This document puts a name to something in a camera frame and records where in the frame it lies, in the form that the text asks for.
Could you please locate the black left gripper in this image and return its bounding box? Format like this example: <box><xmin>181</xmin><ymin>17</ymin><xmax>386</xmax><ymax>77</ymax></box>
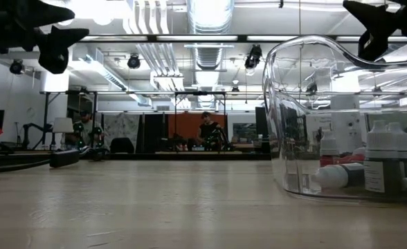
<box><xmin>0</xmin><ymin>0</ymin><xmax>90</xmax><ymax>75</ymax></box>

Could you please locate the white cap bottom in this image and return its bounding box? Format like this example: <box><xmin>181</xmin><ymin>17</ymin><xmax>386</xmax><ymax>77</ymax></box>
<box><xmin>312</xmin><ymin>162</ymin><xmax>365</xmax><ymax>190</ymax></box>

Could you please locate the round black ceiling fixture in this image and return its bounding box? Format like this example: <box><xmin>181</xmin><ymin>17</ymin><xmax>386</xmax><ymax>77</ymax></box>
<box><xmin>127</xmin><ymin>54</ymin><xmax>142</xmax><ymax>70</ymax></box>
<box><xmin>8</xmin><ymin>58</ymin><xmax>25</xmax><ymax>75</ymax></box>

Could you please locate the white shade table lamp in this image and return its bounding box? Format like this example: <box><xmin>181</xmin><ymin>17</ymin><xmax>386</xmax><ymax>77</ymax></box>
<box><xmin>52</xmin><ymin>116</ymin><xmax>74</xmax><ymax>150</ymax></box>

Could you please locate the person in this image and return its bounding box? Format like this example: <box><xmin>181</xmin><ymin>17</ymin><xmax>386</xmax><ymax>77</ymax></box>
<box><xmin>196</xmin><ymin>111</ymin><xmax>230</xmax><ymax>152</ymax></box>
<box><xmin>72</xmin><ymin>109</ymin><xmax>106</xmax><ymax>149</ymax></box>

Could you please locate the black office chair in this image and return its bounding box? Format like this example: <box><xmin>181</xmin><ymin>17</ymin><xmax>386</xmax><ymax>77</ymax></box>
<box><xmin>109</xmin><ymin>137</ymin><xmax>135</xmax><ymax>154</ymax></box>

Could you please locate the clear plastic container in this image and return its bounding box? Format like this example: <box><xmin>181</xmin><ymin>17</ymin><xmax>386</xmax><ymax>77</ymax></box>
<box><xmin>262</xmin><ymin>34</ymin><xmax>407</xmax><ymax>203</ymax></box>

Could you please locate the black rig crossbar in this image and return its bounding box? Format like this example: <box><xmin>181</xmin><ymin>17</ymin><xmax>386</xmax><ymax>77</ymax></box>
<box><xmin>80</xmin><ymin>33</ymin><xmax>407</xmax><ymax>44</ymax></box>

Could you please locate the small gray screen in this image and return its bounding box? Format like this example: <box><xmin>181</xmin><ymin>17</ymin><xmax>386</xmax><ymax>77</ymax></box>
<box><xmin>232</xmin><ymin>122</ymin><xmax>257</xmax><ymax>140</ymax></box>

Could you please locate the orange partition panel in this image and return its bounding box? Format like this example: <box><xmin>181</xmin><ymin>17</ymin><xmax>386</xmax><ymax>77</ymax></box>
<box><xmin>168</xmin><ymin>111</ymin><xmax>227</xmax><ymax>152</ymax></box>

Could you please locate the black background rig frame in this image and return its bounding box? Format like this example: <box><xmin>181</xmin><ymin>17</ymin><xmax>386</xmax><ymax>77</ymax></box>
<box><xmin>42</xmin><ymin>89</ymin><xmax>99</xmax><ymax>149</ymax></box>
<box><xmin>173</xmin><ymin>90</ymin><xmax>228</xmax><ymax>153</ymax></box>

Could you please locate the black hanging camera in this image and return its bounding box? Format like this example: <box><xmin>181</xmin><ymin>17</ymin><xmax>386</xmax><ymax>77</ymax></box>
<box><xmin>244</xmin><ymin>44</ymin><xmax>264</xmax><ymax>70</ymax></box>

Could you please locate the black cable with inline switch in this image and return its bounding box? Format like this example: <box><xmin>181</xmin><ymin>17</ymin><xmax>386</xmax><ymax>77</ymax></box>
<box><xmin>49</xmin><ymin>145</ymin><xmax>113</xmax><ymax>169</ymax></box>

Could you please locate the silver air duct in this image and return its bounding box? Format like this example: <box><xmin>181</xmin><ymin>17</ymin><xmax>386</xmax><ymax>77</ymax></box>
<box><xmin>185</xmin><ymin>0</ymin><xmax>236</xmax><ymax>72</ymax></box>

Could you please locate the black table frame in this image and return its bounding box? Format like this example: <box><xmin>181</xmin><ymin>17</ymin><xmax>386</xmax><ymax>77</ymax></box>
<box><xmin>0</xmin><ymin>151</ymin><xmax>272</xmax><ymax>174</ymax></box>

